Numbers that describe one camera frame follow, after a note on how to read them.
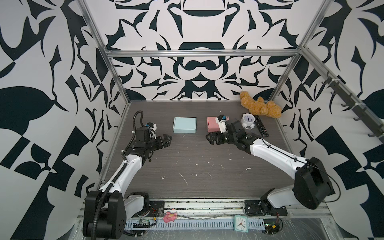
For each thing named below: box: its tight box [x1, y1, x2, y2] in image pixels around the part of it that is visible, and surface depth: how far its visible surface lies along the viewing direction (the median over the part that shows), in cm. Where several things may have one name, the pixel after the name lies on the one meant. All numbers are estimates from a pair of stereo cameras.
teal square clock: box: [234, 214, 249, 233], surface depth 71 cm
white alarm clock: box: [241, 113, 256, 130], surface depth 107 cm
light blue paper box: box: [173, 116, 197, 134], surface depth 104 cm
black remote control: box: [254, 115, 270, 138], surface depth 107 cm
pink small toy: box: [163, 211, 178, 224], surface depth 72 cm
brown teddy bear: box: [240, 91, 282, 119], surface depth 107 cm
